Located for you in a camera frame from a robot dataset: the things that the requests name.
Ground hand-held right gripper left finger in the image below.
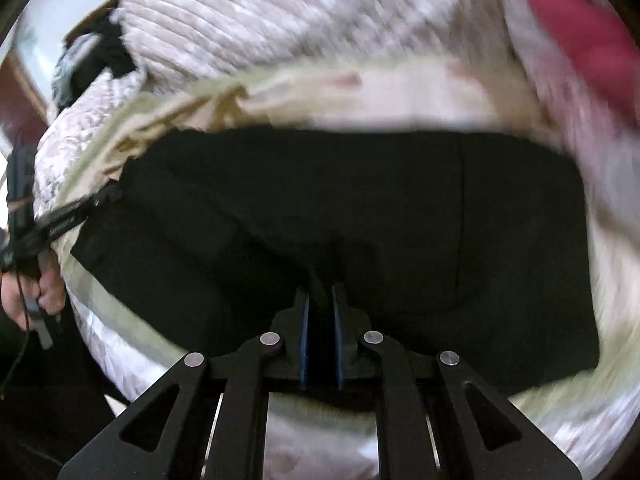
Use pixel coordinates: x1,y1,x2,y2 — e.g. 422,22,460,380
57,287,312,480

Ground brown wooden door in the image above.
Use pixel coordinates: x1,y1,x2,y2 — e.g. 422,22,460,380
0,60,51,133

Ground quilted beige bedspread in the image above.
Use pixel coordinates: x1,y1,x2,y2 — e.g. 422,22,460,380
34,0,531,271

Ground red-pink cloth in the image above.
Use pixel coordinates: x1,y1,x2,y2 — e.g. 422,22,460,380
522,0,640,126

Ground person's dark clothing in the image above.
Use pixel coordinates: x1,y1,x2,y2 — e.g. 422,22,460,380
0,305,128,480

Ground person's left hand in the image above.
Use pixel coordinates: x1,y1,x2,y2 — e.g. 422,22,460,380
0,250,68,329

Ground black pants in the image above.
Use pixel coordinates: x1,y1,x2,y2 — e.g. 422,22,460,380
70,127,601,401

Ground floral fleece blanket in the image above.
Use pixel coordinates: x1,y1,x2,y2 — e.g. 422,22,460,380
55,55,640,480

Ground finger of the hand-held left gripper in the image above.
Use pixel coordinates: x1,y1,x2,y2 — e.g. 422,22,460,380
92,183,123,209

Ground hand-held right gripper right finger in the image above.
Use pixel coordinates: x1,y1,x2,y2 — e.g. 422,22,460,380
331,282,583,480

